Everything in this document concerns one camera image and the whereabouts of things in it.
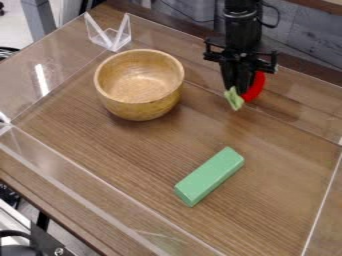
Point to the black metal bracket with cable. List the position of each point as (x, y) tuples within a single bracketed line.
[(42, 245)]

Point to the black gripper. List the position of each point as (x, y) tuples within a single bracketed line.
[(235, 52)]

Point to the clear acrylic tray wall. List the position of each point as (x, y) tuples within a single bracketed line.
[(101, 173)]

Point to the wooden bowl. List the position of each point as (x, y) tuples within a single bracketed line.
[(139, 83)]

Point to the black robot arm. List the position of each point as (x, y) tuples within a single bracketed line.
[(248, 9)]

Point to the red plush strawberry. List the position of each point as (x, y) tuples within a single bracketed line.
[(238, 100)]

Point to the green rectangular block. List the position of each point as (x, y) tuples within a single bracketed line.
[(206, 178)]

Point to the clear acrylic corner bracket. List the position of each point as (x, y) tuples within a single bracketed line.
[(113, 39)]

